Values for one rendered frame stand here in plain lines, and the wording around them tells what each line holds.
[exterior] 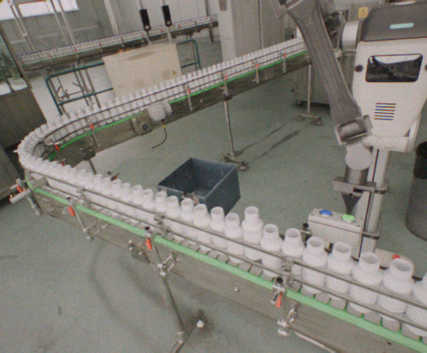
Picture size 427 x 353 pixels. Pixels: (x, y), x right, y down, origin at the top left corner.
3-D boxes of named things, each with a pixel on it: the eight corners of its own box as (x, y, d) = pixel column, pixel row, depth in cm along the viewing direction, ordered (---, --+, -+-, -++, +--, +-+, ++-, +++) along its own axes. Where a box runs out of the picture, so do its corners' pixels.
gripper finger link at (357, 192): (356, 220, 75) (362, 188, 73) (328, 214, 79) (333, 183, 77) (360, 213, 81) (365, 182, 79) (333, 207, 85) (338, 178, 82)
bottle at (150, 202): (148, 231, 105) (135, 197, 96) (155, 220, 110) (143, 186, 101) (162, 232, 103) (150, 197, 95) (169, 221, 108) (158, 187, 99)
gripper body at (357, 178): (373, 195, 72) (379, 167, 70) (331, 186, 77) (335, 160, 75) (375, 188, 77) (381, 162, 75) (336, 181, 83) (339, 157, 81)
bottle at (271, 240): (285, 275, 80) (285, 234, 71) (265, 280, 80) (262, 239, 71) (278, 259, 85) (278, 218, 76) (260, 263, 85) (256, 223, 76)
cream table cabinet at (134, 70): (173, 106, 577) (158, 43, 515) (190, 111, 533) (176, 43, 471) (124, 124, 524) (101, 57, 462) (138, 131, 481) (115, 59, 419)
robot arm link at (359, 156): (368, 113, 73) (333, 125, 78) (367, 114, 63) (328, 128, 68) (382, 156, 74) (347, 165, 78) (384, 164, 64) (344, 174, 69)
